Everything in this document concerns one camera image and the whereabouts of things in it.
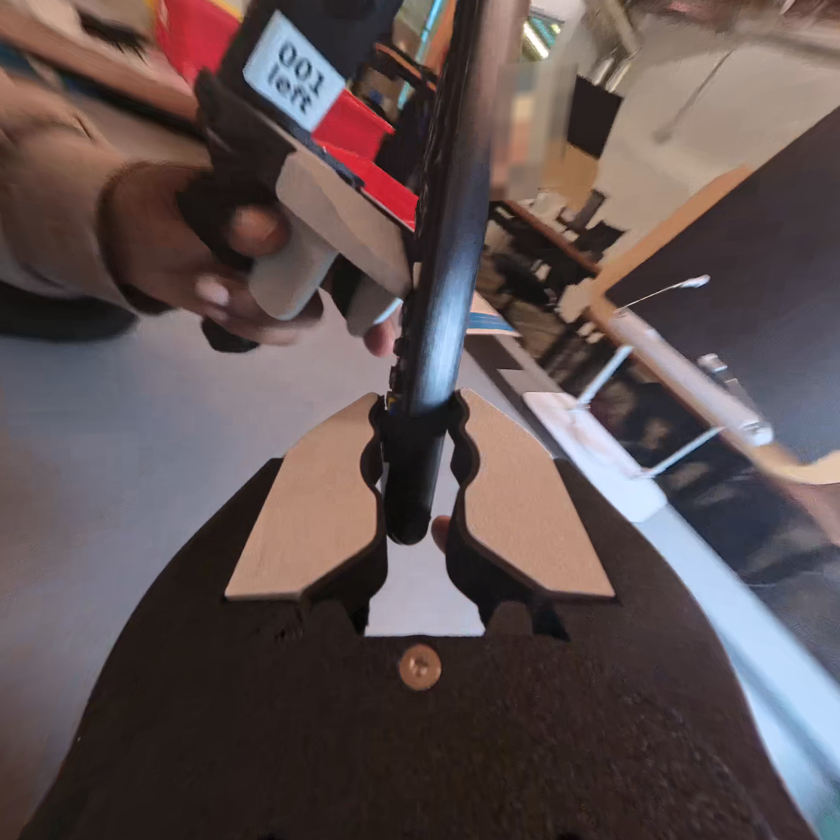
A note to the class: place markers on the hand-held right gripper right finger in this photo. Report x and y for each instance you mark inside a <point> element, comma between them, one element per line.
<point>531,525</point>

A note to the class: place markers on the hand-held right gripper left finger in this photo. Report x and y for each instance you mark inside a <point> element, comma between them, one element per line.
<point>308,525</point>

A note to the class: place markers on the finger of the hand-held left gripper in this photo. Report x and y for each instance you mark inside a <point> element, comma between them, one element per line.
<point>354,223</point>

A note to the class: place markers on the red plastic bin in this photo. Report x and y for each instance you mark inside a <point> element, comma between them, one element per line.
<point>197,33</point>
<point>354,124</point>

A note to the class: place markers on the person's right hand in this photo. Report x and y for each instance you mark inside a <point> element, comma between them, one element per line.
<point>441,533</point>

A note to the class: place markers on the person's left hand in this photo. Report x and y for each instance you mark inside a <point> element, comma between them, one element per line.
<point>157,243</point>

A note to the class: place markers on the cluttered wooden table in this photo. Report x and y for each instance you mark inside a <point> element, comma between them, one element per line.
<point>98,59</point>

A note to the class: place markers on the printed paper sheet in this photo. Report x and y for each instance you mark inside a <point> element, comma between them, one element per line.
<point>489,321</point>

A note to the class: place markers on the wooden desk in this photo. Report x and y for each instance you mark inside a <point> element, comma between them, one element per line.
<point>551,229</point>

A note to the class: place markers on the tan cardboard sheet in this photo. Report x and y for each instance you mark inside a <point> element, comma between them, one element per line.
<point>577,174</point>

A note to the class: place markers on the black square sheet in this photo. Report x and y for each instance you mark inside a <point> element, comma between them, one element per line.
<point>594,115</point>

